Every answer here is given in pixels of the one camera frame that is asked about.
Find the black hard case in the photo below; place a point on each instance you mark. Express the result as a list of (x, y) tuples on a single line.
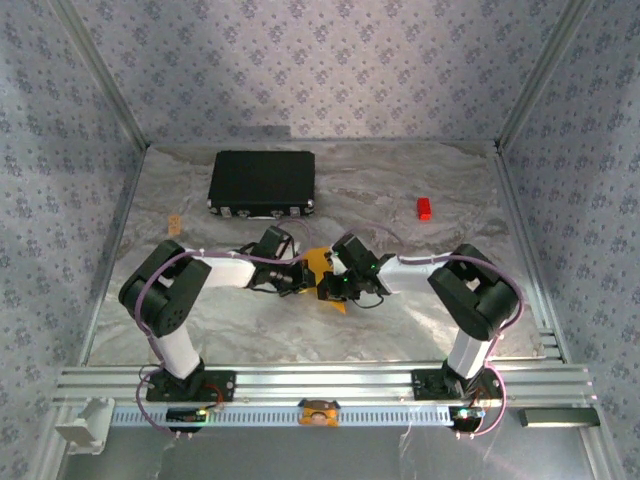
[(260, 180)]

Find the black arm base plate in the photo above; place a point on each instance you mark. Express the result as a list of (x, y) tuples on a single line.
[(220, 387), (425, 385)]

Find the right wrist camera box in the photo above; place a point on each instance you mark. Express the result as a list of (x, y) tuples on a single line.
[(355, 250)]

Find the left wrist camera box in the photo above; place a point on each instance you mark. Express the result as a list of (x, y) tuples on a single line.
[(270, 241)]

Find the orange cloth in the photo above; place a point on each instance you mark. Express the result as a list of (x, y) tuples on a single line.
[(315, 262)]

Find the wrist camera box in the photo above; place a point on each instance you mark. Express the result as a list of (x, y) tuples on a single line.
[(270, 241), (355, 250)]

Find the red rectangular block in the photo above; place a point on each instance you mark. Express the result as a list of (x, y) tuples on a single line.
[(424, 209)]

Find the small lit circuit board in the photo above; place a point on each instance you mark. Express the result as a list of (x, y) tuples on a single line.
[(465, 416), (185, 415)]

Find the aluminium corner post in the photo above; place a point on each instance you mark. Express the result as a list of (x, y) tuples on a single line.
[(102, 75), (542, 75)]

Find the aluminium side rail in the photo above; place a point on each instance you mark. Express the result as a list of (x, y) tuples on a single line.
[(525, 250), (116, 250)]

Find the wide aluminium mounting rail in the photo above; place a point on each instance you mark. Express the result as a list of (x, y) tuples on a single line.
[(325, 382)]

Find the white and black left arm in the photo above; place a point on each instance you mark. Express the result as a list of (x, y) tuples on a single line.
[(177, 350)]

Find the cartoon figure sticker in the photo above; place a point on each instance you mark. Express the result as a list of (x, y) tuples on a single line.
[(319, 414)]

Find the small orange tag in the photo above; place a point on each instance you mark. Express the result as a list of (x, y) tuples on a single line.
[(174, 225)]

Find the white plastic bracket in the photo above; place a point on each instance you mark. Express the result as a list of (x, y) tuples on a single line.
[(85, 425)]

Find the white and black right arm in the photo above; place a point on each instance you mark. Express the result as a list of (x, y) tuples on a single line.
[(467, 350)]

